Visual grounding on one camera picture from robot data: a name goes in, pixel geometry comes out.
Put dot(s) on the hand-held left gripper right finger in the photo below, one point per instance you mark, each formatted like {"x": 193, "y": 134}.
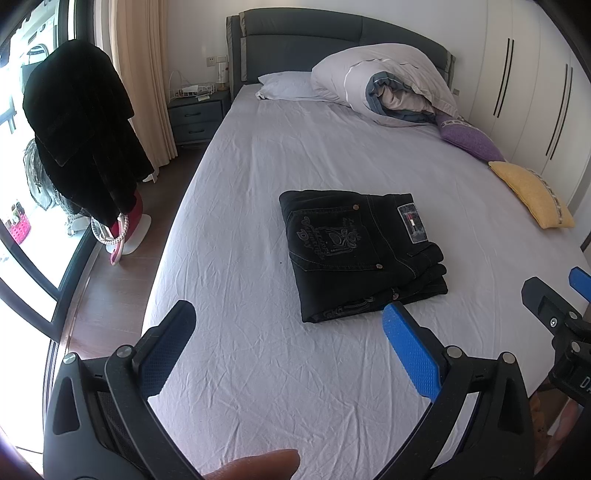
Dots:
{"x": 411, "y": 353}

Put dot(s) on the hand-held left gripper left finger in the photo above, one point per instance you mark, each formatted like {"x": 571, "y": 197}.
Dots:
{"x": 167, "y": 355}

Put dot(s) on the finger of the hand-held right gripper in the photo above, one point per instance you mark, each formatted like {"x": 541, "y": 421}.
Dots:
{"x": 542, "y": 297}
{"x": 581, "y": 282}

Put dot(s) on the black denim pants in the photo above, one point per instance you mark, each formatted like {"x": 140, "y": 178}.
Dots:
{"x": 355, "y": 249}

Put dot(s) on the person's left hand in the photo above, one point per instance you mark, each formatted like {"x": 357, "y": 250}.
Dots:
{"x": 258, "y": 466}

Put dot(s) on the yellow pillow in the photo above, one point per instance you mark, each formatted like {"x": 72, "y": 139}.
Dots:
{"x": 533, "y": 194}

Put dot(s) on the white and pink garment steamer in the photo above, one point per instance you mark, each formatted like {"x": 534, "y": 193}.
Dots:
{"x": 131, "y": 226}

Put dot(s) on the bed with white sheet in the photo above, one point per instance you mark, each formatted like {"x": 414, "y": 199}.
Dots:
{"x": 231, "y": 230}

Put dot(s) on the purple pillow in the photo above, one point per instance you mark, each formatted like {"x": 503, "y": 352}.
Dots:
{"x": 468, "y": 138}

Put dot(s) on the pink plastic basket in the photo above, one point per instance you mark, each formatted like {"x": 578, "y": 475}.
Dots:
{"x": 19, "y": 230}

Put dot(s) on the grey patterned cloth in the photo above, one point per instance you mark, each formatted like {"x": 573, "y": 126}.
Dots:
{"x": 44, "y": 184}

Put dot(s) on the white wardrobe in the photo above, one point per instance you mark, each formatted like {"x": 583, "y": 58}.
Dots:
{"x": 531, "y": 69}

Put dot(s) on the grey-blue nightstand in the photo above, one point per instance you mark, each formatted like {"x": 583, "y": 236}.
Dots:
{"x": 196, "y": 117}

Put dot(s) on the black fluffy coat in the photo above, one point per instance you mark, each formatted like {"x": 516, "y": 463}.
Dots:
{"x": 78, "y": 129}

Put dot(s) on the white and blue duvet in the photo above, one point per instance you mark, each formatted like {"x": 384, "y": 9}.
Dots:
{"x": 383, "y": 83}

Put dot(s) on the small white bottle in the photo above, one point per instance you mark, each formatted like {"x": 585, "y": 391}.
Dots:
{"x": 223, "y": 76}

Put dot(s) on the beige curtain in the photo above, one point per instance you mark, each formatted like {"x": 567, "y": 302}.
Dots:
{"x": 138, "y": 69}

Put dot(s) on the white pillow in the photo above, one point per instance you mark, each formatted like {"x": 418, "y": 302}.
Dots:
{"x": 288, "y": 85}

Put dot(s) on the window with black frame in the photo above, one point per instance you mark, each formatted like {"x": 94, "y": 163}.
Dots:
{"x": 41, "y": 258}

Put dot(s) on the white wall socket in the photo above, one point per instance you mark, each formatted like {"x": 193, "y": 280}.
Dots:
{"x": 217, "y": 59}

